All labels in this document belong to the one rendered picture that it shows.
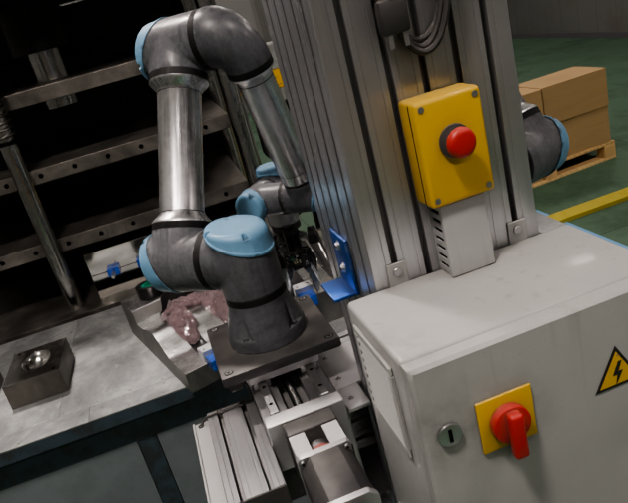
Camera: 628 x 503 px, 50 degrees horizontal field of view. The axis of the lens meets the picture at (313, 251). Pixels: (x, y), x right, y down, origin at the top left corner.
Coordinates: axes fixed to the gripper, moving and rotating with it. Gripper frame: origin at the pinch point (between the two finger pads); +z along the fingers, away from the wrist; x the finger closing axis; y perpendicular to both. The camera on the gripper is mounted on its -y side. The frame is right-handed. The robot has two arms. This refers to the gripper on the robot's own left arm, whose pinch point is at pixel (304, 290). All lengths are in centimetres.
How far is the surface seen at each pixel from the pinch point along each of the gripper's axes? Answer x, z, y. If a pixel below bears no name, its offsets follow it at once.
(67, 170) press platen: -56, -36, -79
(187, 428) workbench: -39.8, 24.8, 3.7
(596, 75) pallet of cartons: 263, 28, -246
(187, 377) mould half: -34.5, 5.9, 13.2
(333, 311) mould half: 6.0, 7.7, 1.9
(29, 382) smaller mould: -75, 4, -11
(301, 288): -0.7, -1.3, 1.1
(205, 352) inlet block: -28.7, 2.5, 10.5
